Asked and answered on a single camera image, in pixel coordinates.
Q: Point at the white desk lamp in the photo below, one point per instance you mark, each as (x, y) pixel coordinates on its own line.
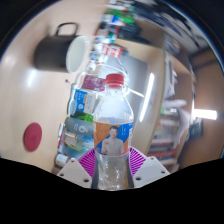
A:
(147, 96)

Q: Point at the grey shaker bottle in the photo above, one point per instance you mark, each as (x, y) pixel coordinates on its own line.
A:
(78, 126)

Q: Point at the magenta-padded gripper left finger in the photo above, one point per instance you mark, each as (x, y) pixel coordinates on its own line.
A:
(75, 171)

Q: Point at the blue and white carton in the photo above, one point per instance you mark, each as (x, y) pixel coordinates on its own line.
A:
(81, 102)

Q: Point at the ceiling tube light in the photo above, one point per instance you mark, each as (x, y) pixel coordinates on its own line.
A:
(205, 114)

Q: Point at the yellow-capped clear bottle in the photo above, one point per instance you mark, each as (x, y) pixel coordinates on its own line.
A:
(75, 140)

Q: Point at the flat round red coaster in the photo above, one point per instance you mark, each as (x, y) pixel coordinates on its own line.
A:
(32, 137)

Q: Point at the clear red-capped water bottle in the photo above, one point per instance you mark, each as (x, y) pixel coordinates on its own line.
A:
(113, 133)

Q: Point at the dark jar with white lid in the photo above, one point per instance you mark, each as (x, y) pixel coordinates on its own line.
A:
(61, 160)

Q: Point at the red and white container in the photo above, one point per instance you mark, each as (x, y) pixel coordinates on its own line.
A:
(112, 50)

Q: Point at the wooden shelf unit with books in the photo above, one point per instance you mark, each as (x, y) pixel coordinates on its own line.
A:
(173, 133)

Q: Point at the pink pouch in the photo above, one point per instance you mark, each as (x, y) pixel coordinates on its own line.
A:
(93, 83)

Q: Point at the black mug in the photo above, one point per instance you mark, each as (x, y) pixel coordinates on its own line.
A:
(53, 50)

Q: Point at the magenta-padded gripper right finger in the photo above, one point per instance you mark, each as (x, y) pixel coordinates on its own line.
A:
(150, 171)

